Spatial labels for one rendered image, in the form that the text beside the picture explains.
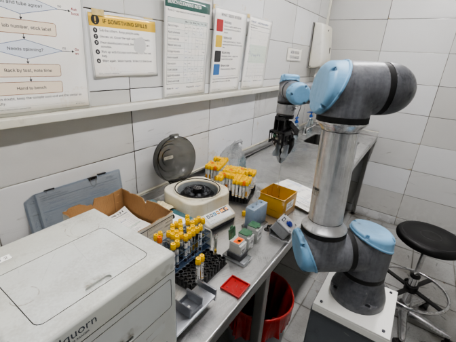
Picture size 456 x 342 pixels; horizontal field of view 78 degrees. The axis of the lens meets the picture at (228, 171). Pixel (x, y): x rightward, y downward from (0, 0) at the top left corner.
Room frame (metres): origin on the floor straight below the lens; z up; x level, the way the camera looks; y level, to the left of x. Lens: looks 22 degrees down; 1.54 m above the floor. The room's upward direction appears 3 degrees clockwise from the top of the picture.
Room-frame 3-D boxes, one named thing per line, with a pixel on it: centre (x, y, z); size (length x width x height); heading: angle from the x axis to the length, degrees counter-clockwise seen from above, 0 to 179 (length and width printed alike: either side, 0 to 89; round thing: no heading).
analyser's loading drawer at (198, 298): (0.54, 0.09, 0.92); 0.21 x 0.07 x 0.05; 147
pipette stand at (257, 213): (1.04, -0.13, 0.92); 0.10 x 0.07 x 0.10; 142
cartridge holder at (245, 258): (0.82, -0.05, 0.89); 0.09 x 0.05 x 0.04; 57
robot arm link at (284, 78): (1.15, -0.22, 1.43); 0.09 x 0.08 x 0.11; 5
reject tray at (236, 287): (0.68, -0.04, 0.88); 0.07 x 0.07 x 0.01; 57
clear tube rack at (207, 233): (0.82, 0.14, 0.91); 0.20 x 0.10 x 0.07; 147
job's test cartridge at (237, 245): (0.82, -0.05, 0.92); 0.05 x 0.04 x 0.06; 57
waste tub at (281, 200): (1.18, -0.24, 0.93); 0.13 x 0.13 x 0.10; 53
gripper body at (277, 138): (1.15, -0.21, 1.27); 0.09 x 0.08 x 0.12; 143
